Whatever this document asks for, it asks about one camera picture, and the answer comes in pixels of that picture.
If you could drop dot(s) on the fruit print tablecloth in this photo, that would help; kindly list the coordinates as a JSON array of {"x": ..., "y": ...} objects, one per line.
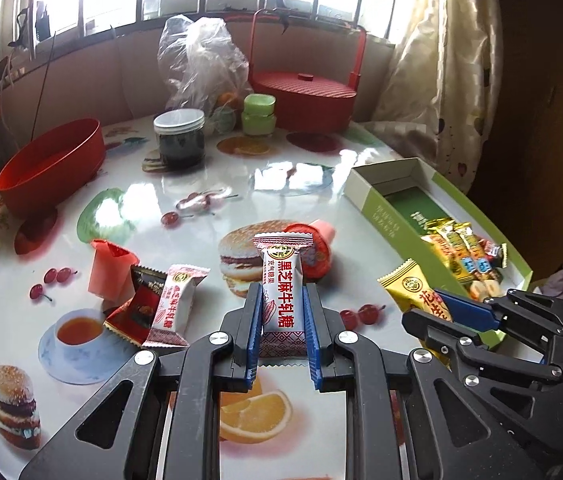
[{"x": 161, "y": 200}]

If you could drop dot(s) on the gold snack packet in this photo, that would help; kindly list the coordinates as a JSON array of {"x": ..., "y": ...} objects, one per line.
[{"x": 436, "y": 236}]

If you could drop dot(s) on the red triangular packet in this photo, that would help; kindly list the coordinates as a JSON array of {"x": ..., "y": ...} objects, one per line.
[{"x": 129, "y": 321}]

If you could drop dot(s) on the cream patterned curtain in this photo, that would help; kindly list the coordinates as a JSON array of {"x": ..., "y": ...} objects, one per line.
[{"x": 436, "y": 60}]

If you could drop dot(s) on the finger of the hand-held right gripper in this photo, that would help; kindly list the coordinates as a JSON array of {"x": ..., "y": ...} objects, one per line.
[
  {"x": 441, "y": 332},
  {"x": 466, "y": 307}
]

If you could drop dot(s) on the pink jelly cup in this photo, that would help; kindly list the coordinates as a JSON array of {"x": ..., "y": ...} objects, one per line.
[
  {"x": 311, "y": 252},
  {"x": 109, "y": 272}
]

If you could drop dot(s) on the red bowl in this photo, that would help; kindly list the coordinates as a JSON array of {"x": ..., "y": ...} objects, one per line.
[{"x": 46, "y": 175}]

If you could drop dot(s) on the clear plastic bag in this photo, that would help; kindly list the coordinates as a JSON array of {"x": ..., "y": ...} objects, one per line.
[{"x": 201, "y": 60}]

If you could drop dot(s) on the brown wooden cabinet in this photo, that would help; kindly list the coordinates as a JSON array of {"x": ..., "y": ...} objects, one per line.
[{"x": 546, "y": 110}]

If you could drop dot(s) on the gold packet with red print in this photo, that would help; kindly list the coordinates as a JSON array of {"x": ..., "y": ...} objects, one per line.
[{"x": 409, "y": 292}]

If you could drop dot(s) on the dark jar with white lid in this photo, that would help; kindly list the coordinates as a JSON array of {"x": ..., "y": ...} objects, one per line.
[{"x": 180, "y": 145}]

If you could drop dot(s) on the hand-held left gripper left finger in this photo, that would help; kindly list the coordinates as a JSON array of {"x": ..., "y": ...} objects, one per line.
[{"x": 254, "y": 330}]

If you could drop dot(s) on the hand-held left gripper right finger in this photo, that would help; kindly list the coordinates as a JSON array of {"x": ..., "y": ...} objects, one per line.
[{"x": 311, "y": 340}]

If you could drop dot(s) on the gold packet with blue print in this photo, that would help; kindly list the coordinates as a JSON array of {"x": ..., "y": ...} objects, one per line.
[
  {"x": 461, "y": 252},
  {"x": 481, "y": 266}
]

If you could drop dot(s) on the green cardboard box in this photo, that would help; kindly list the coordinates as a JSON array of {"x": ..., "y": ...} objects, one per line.
[{"x": 401, "y": 205}]

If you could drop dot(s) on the black triangular packet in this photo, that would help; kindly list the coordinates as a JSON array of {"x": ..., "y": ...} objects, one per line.
[{"x": 149, "y": 282}]

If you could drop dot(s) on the dark red small packet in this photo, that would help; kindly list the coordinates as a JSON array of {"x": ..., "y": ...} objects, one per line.
[{"x": 495, "y": 253}]

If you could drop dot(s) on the white candy packet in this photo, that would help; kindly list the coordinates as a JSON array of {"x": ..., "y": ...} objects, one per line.
[
  {"x": 174, "y": 305},
  {"x": 281, "y": 285}
]

